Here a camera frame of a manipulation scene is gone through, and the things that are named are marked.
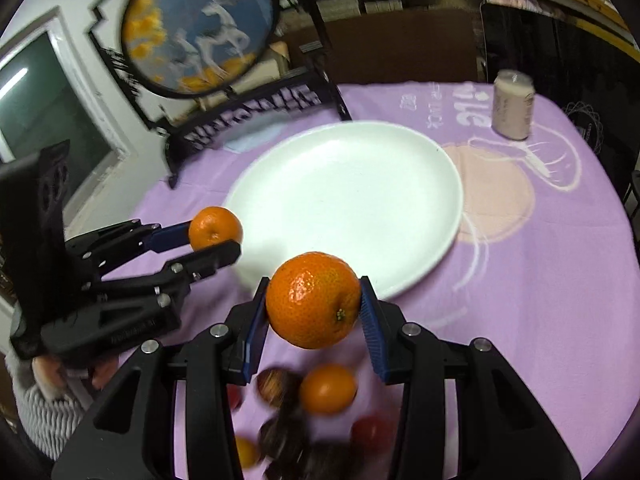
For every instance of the small orange mandarin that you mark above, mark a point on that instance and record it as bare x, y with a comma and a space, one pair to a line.
212, 226

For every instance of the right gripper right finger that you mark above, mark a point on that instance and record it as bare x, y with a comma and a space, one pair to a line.
503, 432

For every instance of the large orange mandarin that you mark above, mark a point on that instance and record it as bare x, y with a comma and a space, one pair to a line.
313, 300

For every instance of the window frame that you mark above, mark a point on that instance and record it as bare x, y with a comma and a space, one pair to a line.
46, 98

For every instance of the white ceramic plate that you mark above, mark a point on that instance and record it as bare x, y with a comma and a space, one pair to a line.
384, 198

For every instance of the operator left hand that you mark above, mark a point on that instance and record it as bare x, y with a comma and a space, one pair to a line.
50, 375

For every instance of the black carved screen stand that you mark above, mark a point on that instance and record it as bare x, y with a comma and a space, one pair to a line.
189, 126

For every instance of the small yellow orange fruit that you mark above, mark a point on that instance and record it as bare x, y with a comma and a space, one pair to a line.
248, 452

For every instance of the pink beverage can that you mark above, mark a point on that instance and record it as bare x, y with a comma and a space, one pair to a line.
512, 107

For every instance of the red cherry tomato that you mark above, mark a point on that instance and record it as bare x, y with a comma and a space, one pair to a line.
372, 434

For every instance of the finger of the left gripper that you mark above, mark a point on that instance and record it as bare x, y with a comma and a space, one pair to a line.
115, 245
176, 275

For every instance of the smooth orange fruit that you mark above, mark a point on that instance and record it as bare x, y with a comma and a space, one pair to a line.
328, 390

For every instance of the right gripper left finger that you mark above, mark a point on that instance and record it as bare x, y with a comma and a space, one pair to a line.
224, 354

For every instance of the purple printed tablecloth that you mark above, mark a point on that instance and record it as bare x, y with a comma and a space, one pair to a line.
544, 266

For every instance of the grey knitted sleeve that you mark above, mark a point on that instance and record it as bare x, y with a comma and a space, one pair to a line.
48, 425

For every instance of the round deer painting screen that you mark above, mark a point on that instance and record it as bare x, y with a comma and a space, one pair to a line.
181, 49

